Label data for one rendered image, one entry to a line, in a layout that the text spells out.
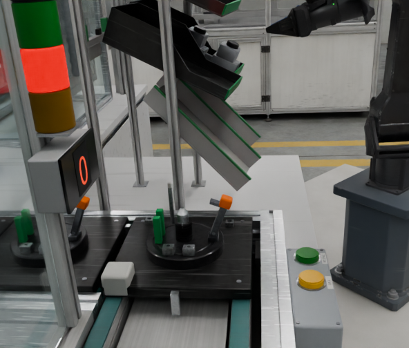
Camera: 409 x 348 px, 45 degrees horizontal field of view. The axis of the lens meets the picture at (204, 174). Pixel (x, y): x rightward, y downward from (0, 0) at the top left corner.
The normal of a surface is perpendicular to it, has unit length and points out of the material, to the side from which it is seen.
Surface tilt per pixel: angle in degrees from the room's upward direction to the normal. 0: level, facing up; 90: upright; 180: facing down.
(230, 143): 90
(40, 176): 90
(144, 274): 0
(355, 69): 90
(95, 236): 0
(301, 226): 0
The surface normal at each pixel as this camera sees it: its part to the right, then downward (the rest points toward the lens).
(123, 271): -0.05, -0.92
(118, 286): -0.10, 0.40
